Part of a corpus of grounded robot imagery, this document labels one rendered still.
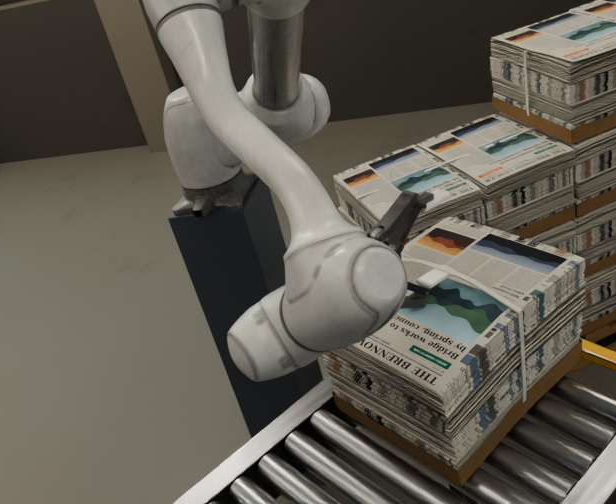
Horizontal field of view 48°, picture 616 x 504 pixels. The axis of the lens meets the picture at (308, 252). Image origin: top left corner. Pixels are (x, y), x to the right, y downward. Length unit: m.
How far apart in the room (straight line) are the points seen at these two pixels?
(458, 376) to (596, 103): 1.18
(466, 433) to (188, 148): 0.89
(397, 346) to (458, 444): 0.18
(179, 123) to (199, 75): 0.59
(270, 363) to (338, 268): 0.20
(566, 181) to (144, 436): 1.68
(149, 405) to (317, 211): 2.03
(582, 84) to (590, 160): 0.22
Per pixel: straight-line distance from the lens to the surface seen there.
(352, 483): 1.21
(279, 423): 1.33
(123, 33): 4.77
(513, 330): 1.11
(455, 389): 1.03
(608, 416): 1.30
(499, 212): 1.95
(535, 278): 1.17
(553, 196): 2.04
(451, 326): 1.09
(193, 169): 1.63
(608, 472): 1.20
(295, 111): 1.56
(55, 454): 2.79
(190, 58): 1.03
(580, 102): 2.00
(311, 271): 0.76
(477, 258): 1.23
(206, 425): 2.58
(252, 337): 0.87
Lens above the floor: 1.73
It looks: 32 degrees down
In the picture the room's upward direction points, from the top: 15 degrees counter-clockwise
